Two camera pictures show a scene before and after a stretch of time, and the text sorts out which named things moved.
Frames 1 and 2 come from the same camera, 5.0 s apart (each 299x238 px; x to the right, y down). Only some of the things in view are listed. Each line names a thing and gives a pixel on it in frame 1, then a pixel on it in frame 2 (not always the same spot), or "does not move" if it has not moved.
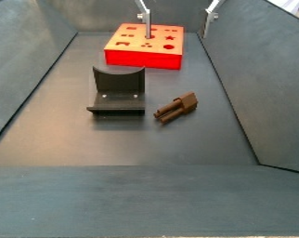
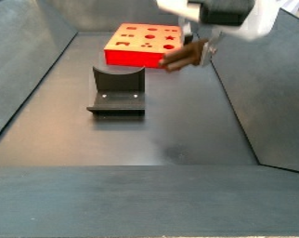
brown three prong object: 176,108 to 187,54
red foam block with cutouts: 158,51 does not move
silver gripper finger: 146,16 to 251,30
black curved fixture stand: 120,94 does not move
